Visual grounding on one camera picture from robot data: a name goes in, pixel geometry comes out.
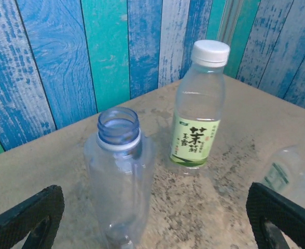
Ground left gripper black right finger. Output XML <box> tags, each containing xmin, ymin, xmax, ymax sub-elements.
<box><xmin>245</xmin><ymin>182</ymin><xmax>305</xmax><ymax>249</ymax></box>

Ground blue tinted plastic bottle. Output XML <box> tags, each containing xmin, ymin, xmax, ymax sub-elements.
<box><xmin>82</xmin><ymin>106</ymin><xmax>157</xmax><ymax>249</ymax></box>

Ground wide white bottle cap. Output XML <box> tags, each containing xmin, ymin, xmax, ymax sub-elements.
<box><xmin>192</xmin><ymin>39</ymin><xmax>231</xmax><ymax>68</ymax></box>

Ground clear bottle lime green label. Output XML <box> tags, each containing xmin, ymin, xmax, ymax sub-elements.
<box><xmin>169</xmin><ymin>39</ymin><xmax>231</xmax><ymax>177</ymax></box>

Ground aluminium frame post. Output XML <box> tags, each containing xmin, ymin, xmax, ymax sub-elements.
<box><xmin>216</xmin><ymin>0</ymin><xmax>245</xmax><ymax>77</ymax></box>

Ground clear bottle small dark label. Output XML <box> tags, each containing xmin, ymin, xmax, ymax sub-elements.
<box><xmin>260</xmin><ymin>120</ymin><xmax>305</xmax><ymax>198</ymax></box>

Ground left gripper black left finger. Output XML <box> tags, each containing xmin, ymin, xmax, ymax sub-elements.
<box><xmin>0</xmin><ymin>184</ymin><xmax>66</xmax><ymax>249</ymax></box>

